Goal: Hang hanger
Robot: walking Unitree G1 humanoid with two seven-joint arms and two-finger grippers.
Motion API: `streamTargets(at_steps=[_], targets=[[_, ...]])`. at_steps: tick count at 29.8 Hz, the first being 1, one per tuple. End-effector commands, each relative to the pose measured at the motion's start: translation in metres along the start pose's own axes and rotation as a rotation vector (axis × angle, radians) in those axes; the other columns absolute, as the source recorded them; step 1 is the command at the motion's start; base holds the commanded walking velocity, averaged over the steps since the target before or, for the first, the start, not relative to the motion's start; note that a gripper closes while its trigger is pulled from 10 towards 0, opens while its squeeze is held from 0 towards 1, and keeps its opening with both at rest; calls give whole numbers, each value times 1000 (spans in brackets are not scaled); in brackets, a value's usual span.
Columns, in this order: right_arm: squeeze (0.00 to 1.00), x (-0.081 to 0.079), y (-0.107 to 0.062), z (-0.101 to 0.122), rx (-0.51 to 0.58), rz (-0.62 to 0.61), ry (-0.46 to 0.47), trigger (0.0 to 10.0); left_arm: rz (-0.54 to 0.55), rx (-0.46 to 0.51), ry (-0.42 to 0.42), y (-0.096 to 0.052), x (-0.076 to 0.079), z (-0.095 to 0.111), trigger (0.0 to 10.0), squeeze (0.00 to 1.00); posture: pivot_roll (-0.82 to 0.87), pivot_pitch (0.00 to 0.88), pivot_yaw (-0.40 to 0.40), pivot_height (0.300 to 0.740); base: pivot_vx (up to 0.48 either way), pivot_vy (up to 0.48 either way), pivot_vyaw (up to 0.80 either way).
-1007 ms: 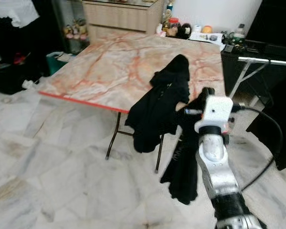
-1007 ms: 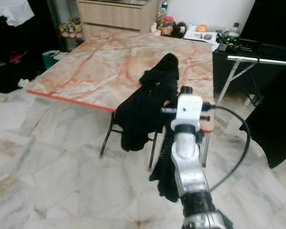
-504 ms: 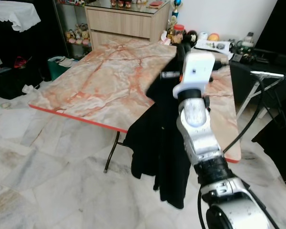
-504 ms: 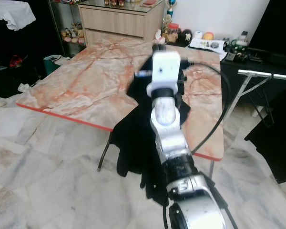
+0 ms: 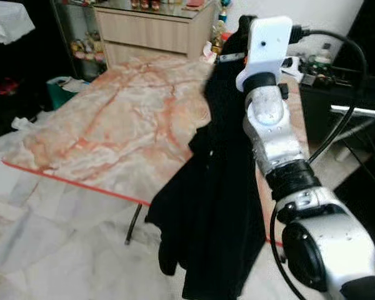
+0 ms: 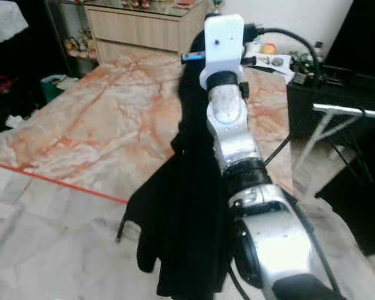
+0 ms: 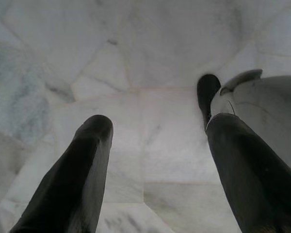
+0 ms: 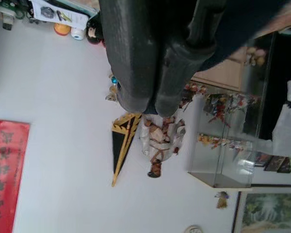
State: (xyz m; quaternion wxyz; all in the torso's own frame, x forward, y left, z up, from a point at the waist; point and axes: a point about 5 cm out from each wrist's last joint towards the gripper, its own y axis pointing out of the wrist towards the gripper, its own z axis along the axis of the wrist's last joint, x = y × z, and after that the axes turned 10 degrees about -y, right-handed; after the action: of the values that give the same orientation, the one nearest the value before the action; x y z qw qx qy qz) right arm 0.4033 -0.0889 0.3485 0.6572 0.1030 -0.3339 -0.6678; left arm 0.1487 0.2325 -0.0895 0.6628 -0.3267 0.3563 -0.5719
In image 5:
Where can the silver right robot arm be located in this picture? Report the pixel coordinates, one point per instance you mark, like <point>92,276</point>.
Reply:
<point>275,134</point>

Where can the wooden drawer cabinet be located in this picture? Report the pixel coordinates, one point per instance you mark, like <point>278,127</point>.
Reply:
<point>150,31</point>

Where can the white cloth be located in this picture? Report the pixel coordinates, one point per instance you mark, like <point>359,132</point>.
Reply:
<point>9,22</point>

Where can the silver clothes rack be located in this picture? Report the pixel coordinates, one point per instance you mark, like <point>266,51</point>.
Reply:
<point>362,111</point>

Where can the black TV cabinet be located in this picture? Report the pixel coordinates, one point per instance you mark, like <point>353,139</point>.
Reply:
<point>325,100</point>

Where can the white paper stack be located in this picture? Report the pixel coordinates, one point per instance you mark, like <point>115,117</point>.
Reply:
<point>292,67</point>

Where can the green bin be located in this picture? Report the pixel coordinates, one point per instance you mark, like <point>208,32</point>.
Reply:
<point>59,94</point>

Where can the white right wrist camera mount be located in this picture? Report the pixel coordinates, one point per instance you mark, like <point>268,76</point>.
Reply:
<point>265,44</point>

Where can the glass display cabinet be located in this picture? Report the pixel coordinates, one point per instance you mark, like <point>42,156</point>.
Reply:
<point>81,47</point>

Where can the black shirt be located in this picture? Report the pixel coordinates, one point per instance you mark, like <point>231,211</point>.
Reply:
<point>212,206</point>

